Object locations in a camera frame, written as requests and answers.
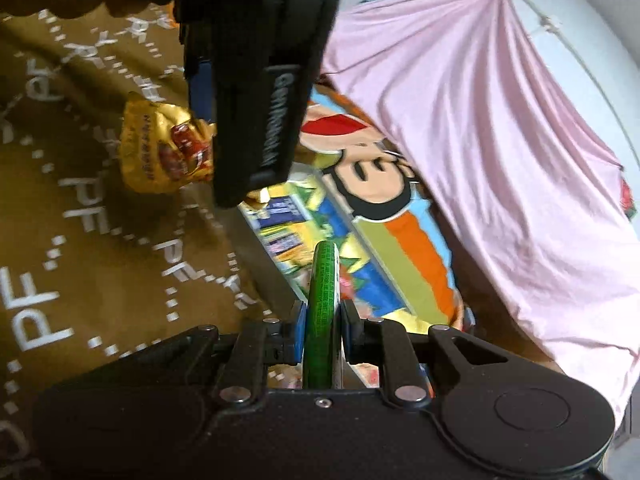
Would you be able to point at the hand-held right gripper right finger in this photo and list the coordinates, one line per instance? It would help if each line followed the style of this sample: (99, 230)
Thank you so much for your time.
(350, 335)

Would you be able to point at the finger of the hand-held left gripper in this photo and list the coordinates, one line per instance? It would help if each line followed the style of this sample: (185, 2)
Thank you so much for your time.
(200, 90)

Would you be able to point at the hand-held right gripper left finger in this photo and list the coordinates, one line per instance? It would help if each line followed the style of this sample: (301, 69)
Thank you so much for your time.
(299, 330)

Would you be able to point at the green stick snack packet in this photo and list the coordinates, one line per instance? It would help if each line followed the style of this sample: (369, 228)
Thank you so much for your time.
(322, 310)

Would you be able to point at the gold and red snack packet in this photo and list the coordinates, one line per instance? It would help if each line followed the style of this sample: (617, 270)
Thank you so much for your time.
(150, 150)

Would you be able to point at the metal tray with printed bottom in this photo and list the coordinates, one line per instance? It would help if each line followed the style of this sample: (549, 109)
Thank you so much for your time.
(250, 250)

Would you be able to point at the brown cartoon printed blanket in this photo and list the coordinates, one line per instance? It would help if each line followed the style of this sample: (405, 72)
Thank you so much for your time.
(75, 160)

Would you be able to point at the pink bed sheet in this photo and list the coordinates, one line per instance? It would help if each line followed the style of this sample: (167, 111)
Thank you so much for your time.
(475, 135)

